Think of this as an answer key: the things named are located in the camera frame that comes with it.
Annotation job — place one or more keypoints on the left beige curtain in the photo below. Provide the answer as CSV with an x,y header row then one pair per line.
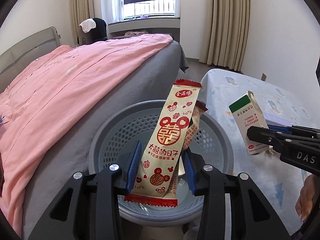
x,y
80,10

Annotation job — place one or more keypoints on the cream red snack wrapper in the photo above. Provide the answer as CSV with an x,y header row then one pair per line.
x,y
163,150

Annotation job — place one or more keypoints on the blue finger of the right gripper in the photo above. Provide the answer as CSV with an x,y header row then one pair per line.
x,y
282,129
269,137

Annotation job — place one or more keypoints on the beige curtain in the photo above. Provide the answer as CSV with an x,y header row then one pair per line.
x,y
80,10
225,33

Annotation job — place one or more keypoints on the white green medicine box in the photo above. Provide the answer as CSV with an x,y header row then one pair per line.
x,y
247,113

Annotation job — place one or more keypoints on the person right hand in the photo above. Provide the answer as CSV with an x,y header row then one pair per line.
x,y
304,203

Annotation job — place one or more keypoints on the white sheer curtain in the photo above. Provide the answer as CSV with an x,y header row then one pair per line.
x,y
112,10

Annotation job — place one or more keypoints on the chair with clothes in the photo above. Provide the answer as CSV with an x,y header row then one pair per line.
x,y
92,30

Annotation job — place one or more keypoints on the pink bed quilt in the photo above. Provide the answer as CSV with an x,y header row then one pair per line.
x,y
50,96

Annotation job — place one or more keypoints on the wall socket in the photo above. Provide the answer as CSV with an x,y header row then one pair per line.
x,y
263,77

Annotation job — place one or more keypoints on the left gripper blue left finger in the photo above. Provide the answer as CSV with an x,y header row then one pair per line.
x,y
87,206

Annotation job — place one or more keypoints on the right beige curtain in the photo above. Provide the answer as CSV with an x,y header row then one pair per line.
x,y
225,33

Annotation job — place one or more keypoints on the purple cardboard box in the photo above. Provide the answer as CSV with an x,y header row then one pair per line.
x,y
276,120

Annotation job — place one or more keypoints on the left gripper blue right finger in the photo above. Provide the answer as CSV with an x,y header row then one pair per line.
x,y
190,172

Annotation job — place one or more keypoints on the grey headboard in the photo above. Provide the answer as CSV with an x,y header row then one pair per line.
x,y
19,56

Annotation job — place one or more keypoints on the light blue patterned blanket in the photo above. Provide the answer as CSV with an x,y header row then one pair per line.
x,y
278,181

